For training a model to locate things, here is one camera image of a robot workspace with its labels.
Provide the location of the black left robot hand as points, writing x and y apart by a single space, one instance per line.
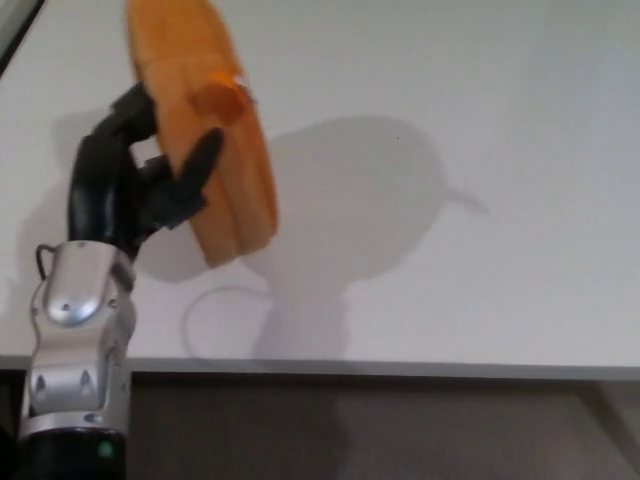
130 185

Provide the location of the orange soft plush plate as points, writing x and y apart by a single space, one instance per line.
215 125

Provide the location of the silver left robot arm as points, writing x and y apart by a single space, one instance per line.
80 350

